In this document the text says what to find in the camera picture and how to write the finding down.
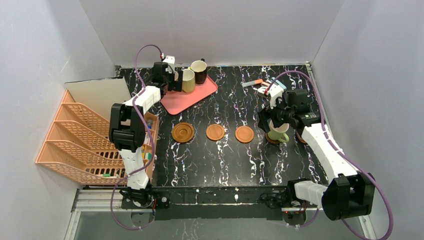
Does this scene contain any green mug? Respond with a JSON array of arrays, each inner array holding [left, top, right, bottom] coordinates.
[[267, 120, 290, 143]]

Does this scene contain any dark brown wooden coaster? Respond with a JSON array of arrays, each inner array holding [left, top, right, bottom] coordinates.
[[265, 133, 281, 144]]

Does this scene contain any light wooden coaster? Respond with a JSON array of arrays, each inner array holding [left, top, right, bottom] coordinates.
[[235, 125, 255, 144]]

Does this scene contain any pink serving tray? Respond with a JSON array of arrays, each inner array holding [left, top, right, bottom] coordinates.
[[160, 76, 218, 115]]

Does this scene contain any yellow-green mug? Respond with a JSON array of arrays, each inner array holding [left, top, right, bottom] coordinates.
[[182, 68, 196, 93]]

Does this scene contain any orange black round coaster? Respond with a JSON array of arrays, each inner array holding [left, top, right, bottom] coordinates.
[[296, 132, 307, 144]]

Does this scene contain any plain brown coaster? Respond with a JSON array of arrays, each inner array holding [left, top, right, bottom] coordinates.
[[206, 124, 226, 141]]

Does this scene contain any brown grooved wooden coaster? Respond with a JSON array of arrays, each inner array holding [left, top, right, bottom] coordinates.
[[171, 122, 195, 143]]

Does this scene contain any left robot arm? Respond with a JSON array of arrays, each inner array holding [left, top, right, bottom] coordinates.
[[108, 61, 182, 207]]

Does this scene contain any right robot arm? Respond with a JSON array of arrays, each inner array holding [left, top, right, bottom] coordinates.
[[258, 87, 375, 221]]

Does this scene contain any orange white marker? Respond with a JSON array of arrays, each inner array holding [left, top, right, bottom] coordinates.
[[241, 79, 263, 88]]

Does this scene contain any black mug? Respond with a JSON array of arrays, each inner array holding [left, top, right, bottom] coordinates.
[[190, 58, 208, 85]]

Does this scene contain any blue grey glue bottle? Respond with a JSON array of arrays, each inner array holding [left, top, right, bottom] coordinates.
[[146, 119, 153, 129]]

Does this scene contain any white board sheet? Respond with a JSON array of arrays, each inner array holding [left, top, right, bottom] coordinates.
[[64, 76, 132, 121]]

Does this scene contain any orange desk organiser box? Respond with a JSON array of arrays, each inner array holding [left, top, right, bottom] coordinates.
[[141, 112, 160, 181]]

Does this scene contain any orange file rack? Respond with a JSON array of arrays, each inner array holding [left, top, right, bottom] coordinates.
[[35, 91, 127, 186]]

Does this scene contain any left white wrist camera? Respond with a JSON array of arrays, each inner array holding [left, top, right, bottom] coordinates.
[[163, 55, 176, 74]]

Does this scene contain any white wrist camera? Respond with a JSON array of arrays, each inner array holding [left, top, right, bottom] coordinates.
[[264, 86, 285, 109], [163, 55, 176, 74]]

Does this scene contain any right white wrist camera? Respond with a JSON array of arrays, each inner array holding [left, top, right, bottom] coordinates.
[[264, 86, 285, 109]]

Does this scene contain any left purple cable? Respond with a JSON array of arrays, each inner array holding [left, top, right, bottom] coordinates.
[[109, 44, 167, 231]]

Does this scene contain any purple cable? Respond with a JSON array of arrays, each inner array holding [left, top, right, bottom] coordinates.
[[264, 70, 395, 240], [109, 44, 167, 231]]

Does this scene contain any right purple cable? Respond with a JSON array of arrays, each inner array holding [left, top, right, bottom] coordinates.
[[264, 70, 395, 240]]

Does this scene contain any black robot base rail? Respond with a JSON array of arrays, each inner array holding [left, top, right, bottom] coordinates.
[[71, 185, 369, 233]]

